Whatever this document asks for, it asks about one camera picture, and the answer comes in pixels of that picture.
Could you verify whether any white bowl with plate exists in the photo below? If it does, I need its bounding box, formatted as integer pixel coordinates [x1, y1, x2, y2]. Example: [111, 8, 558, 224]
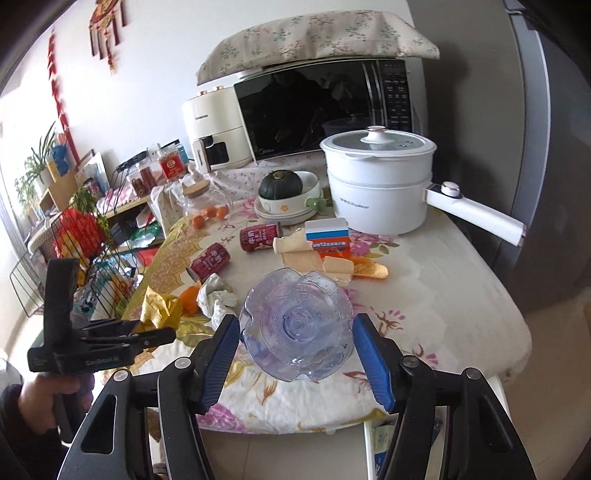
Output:
[212, 159, 331, 204]

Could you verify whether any white air fryer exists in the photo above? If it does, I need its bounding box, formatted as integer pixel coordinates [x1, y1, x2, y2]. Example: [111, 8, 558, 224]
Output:
[181, 85, 254, 172]

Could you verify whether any clear plastic bottle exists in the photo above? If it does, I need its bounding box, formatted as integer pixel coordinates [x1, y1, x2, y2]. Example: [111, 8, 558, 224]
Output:
[239, 268, 358, 383]

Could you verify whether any glass jar with wooden lid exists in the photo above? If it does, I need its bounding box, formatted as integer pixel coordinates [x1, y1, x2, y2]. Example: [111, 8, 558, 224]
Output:
[182, 166, 234, 222]

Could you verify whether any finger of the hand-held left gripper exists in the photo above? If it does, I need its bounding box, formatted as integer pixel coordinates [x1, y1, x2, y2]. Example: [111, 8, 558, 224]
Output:
[87, 320, 142, 343]
[121, 328, 179, 356]

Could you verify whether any white flower-print dish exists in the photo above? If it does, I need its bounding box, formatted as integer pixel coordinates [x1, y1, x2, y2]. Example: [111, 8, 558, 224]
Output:
[256, 171, 324, 215]

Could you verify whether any wooden shelf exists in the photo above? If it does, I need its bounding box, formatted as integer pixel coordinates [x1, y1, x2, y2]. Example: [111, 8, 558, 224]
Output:
[39, 171, 153, 217]

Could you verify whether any yellow wrapper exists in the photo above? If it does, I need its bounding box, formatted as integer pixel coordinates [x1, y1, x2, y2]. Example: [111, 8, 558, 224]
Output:
[122, 286, 183, 333]

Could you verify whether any potted green plant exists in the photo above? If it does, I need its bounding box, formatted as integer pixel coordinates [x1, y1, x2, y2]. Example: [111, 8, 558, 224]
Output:
[69, 185, 112, 232]
[16, 122, 58, 195]

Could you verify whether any red drink can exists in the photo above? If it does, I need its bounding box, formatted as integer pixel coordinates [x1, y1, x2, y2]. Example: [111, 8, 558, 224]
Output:
[191, 243, 232, 281]

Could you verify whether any crumpled white tissue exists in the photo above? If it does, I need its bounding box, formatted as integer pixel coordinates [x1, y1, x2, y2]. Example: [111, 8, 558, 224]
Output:
[197, 273, 238, 330]

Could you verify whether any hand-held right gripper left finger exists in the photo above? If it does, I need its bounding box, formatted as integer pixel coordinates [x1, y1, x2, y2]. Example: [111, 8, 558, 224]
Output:
[58, 314, 241, 480]

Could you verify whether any white plate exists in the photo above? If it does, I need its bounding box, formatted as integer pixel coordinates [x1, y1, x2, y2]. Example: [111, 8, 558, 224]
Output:
[254, 198, 320, 227]

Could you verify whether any black microwave oven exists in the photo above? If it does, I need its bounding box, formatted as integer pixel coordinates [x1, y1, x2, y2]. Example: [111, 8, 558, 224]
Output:
[233, 59, 414, 162]

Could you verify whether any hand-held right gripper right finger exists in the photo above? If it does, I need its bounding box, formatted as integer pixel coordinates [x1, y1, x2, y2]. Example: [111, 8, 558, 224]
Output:
[353, 313, 539, 480]

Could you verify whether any black wire basket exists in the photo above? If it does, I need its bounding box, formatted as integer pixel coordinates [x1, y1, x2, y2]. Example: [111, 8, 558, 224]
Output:
[9, 208, 139, 324]

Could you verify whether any floral tablecloth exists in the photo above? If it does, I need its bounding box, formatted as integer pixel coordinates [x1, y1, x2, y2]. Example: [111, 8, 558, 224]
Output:
[121, 194, 532, 435]

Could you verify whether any red knot wall decoration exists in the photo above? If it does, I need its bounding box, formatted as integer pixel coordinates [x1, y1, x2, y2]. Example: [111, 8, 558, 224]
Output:
[89, 0, 126, 77]

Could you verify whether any small red box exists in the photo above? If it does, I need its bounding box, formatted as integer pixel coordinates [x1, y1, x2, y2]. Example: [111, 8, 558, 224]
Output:
[159, 148, 183, 181]

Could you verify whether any red firecracker string decoration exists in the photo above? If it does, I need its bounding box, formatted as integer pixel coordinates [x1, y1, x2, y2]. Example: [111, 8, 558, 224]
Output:
[46, 28, 79, 162]

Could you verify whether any glass pot lid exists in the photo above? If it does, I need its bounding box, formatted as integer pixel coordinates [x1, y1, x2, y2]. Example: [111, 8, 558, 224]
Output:
[321, 126, 437, 158]

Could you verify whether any red milk carton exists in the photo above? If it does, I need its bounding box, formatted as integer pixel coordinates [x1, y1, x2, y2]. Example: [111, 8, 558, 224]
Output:
[240, 222, 282, 253]

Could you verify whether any red snack bag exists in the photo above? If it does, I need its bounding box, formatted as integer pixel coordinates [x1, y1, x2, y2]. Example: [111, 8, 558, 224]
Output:
[55, 209, 107, 259]

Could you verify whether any floral cloth cover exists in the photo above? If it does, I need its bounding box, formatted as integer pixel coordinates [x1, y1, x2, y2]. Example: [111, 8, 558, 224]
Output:
[196, 14, 440, 86]

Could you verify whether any grey refrigerator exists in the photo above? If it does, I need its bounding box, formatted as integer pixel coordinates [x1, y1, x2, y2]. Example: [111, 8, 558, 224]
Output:
[503, 0, 591, 324]

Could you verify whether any person's left forearm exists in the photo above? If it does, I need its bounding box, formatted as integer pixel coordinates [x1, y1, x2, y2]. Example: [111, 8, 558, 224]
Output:
[0, 381, 65, 480]

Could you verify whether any person's left hand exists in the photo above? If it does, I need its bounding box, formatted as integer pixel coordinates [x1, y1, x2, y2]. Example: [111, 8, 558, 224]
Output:
[18, 375, 83, 444]

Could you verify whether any orange peel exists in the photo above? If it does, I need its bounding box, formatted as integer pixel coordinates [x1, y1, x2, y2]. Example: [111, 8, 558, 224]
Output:
[179, 286, 204, 315]
[353, 258, 389, 281]

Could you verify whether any white electric pot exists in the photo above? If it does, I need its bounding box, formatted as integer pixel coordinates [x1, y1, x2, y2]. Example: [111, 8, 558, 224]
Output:
[320, 126, 527, 245]

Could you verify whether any jar of red sticks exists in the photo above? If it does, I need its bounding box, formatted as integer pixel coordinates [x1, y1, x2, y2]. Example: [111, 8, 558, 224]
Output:
[129, 166, 153, 197]

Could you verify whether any dark green squash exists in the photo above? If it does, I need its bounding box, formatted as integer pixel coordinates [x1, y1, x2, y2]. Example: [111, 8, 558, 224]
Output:
[259, 170, 304, 200]

